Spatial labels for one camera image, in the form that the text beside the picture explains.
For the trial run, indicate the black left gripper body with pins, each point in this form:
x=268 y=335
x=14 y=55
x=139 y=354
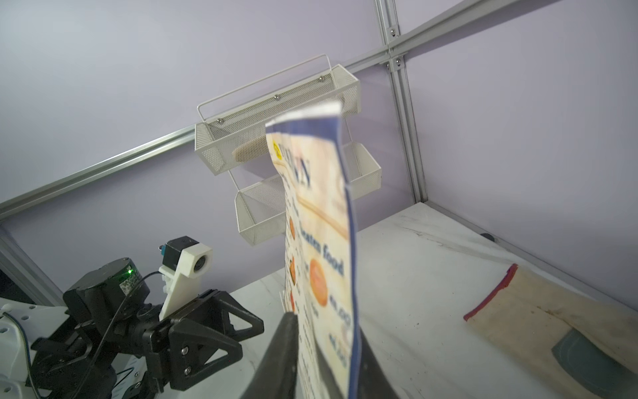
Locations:
x=165 y=363

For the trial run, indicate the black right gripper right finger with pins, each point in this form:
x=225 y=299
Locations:
x=372 y=382

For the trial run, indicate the white two-tier mesh shelf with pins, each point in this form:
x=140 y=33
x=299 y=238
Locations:
x=259 y=207

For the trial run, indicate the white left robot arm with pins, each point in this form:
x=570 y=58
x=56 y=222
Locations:
x=107 y=315

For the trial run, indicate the beige oven mitt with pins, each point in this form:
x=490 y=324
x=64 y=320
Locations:
x=581 y=347

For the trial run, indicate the dim sum menu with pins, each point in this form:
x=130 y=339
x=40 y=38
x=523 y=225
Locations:
x=319 y=249

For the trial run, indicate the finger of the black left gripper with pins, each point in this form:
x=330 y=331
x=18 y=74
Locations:
x=197 y=352
x=222 y=319

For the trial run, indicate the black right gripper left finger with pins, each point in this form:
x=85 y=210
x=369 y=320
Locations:
x=276 y=376

